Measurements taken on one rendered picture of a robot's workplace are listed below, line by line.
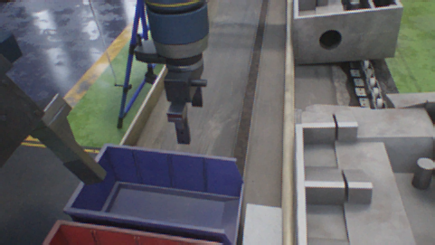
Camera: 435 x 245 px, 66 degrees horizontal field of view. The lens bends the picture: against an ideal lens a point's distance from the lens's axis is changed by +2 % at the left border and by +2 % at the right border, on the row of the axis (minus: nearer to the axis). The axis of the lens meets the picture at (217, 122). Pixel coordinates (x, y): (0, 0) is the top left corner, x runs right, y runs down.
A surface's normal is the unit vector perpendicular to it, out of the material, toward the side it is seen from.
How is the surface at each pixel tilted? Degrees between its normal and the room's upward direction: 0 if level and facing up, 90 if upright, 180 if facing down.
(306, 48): 90
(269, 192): 0
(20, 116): 65
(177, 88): 89
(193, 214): 0
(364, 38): 90
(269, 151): 0
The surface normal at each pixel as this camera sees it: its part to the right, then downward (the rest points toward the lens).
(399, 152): -0.24, 0.12
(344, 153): -0.18, -0.77
